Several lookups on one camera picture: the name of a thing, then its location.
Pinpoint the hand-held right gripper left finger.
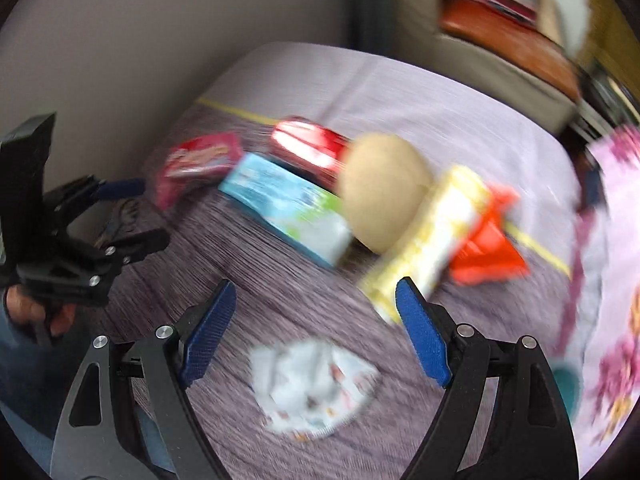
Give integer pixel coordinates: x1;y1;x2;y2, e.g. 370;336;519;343
50;280;238;480

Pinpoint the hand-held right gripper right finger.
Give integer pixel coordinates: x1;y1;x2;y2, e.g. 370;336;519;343
395;276;576;480

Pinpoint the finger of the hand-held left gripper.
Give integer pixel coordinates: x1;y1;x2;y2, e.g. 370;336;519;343
92;229;170;273
47;175;148;221

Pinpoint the red snack packet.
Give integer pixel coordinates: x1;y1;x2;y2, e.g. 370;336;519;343
155;132;244;211

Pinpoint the yellow snack wrapper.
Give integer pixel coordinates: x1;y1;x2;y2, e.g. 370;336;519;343
360;165;491;326

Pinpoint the orange snack wrapper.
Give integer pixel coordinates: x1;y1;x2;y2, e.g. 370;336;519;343
447;185;531;286

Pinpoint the white wrapper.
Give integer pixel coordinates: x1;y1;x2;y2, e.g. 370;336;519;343
248;338;381;438

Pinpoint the light blue carton box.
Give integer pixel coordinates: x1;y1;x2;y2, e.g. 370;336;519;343
218;152;353;268

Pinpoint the pink paper cup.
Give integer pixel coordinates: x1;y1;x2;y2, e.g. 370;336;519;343
337;132;433;256

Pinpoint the teal plastic bin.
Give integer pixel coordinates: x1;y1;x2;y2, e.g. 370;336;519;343
550;365;583;421

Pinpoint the red drink can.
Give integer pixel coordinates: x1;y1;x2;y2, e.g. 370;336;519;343
270;116;353;193

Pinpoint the person's left forearm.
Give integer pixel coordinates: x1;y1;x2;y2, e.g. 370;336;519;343
0;325;66;461

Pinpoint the person's left hand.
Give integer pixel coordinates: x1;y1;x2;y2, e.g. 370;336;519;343
4;282;78;338

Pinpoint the blue grey cloth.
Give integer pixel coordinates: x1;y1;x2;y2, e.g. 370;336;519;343
135;407;173;471

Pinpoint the pink floral blanket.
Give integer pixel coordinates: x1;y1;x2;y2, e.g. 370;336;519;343
552;125;640;466

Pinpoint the purple striped tablecloth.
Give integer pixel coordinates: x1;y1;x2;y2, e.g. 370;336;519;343
65;42;586;480

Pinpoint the cream and orange sofa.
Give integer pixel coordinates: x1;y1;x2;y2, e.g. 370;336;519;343
432;0;583;131

